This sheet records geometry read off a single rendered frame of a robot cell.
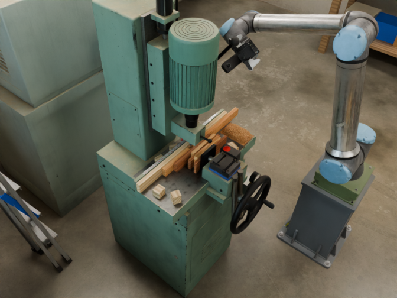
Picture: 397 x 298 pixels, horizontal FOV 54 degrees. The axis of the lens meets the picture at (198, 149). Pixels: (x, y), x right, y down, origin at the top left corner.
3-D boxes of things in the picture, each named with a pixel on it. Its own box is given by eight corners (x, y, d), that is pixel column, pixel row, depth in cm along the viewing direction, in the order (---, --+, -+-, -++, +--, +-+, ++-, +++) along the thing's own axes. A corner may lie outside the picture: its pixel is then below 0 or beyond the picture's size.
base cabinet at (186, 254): (184, 299, 219) (186, 230, 168) (114, 241, 243) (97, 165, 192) (230, 245, 244) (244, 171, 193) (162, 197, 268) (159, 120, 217)
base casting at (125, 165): (186, 229, 168) (186, 217, 162) (97, 165, 192) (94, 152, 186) (243, 170, 193) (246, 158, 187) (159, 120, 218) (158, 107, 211)
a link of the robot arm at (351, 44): (361, 170, 188) (384, 18, 143) (347, 192, 178) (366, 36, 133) (331, 161, 197) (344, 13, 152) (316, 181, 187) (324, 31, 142)
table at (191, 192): (191, 239, 150) (191, 230, 146) (134, 198, 163) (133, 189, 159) (272, 153, 184) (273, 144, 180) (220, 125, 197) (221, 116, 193)
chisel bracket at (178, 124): (194, 149, 164) (195, 134, 158) (170, 134, 170) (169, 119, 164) (205, 139, 168) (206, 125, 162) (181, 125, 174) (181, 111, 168)
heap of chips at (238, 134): (243, 146, 179) (244, 140, 176) (219, 132, 184) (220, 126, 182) (254, 135, 184) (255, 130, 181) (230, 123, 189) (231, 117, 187)
